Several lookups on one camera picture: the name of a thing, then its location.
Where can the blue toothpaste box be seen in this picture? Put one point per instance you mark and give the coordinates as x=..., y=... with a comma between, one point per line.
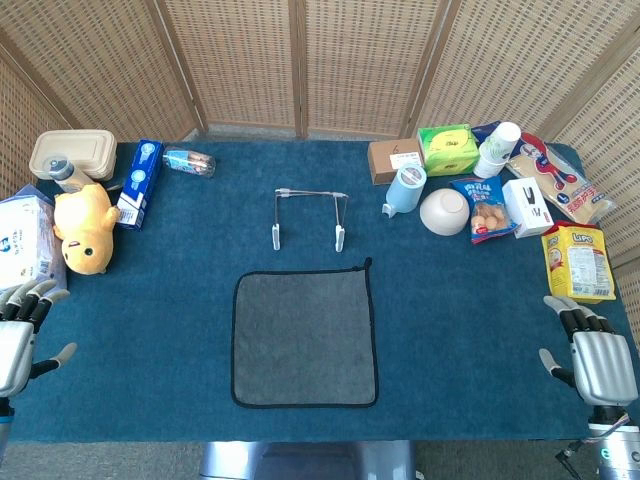
x=140, y=185

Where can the dark blue snack bag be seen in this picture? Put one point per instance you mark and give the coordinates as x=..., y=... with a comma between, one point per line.
x=482, y=132

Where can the brown cardboard box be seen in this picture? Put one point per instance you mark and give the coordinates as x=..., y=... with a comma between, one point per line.
x=387, y=160

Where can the yellow plush toy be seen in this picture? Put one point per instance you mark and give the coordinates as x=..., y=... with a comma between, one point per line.
x=85, y=225

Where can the white stapler box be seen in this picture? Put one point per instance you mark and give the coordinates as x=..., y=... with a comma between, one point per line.
x=527, y=207

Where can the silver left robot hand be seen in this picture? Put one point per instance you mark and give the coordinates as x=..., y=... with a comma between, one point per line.
x=15, y=345

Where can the beige bottle with grey cap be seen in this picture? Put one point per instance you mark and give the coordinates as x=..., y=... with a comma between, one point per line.
x=62, y=170

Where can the cartoon printed glove package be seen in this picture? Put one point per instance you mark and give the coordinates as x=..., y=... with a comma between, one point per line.
x=575, y=190

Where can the green tissue pack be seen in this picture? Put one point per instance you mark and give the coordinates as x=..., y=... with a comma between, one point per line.
x=447, y=147

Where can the teal carpet table mat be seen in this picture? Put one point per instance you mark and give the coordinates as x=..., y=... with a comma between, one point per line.
x=150, y=325

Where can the white tissue pack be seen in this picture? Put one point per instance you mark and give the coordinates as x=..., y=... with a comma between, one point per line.
x=20, y=240

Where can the stack of paper cups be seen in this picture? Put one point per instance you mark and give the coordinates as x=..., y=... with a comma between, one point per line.
x=495, y=150

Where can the yellow Lipo snack bag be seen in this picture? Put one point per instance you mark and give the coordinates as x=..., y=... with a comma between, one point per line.
x=580, y=262

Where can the clear plastic snack bottle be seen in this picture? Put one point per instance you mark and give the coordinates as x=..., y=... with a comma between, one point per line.
x=190, y=161

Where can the light blue cylindrical cup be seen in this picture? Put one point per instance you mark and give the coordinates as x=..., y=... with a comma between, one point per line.
x=405, y=192

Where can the beige upturned bowl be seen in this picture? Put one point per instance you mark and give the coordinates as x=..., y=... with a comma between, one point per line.
x=444, y=212

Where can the grey and blue cloth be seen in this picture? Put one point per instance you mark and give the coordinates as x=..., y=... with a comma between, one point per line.
x=300, y=340

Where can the blue biscuit snack bag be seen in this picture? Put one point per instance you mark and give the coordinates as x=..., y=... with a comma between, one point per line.
x=485, y=215

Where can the beige lidded lunch box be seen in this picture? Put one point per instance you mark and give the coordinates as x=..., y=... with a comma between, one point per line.
x=75, y=147

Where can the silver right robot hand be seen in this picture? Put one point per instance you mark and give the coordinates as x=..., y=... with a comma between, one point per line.
x=600, y=365

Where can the silver robot torso base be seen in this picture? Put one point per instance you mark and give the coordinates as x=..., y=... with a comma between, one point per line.
x=300, y=460

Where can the woven bamboo folding screen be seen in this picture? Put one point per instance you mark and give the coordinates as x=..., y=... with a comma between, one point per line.
x=350, y=65

